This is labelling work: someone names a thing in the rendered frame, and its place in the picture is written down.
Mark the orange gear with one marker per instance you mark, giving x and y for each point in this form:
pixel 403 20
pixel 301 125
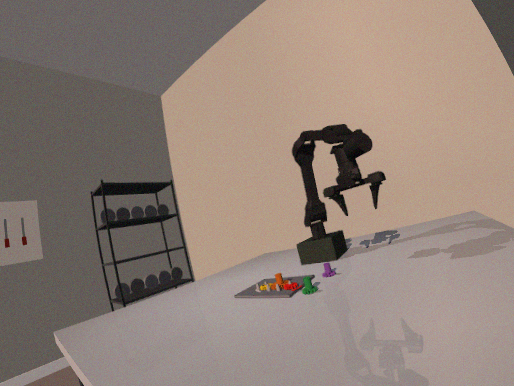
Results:
pixel 279 281

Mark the green gear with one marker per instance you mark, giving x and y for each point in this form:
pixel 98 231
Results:
pixel 309 289

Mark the purple gear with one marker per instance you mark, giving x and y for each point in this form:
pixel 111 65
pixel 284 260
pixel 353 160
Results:
pixel 328 272

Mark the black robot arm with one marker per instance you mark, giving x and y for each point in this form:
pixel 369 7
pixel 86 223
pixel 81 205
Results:
pixel 354 145

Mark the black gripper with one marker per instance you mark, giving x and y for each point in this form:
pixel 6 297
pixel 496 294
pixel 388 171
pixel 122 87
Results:
pixel 374 179

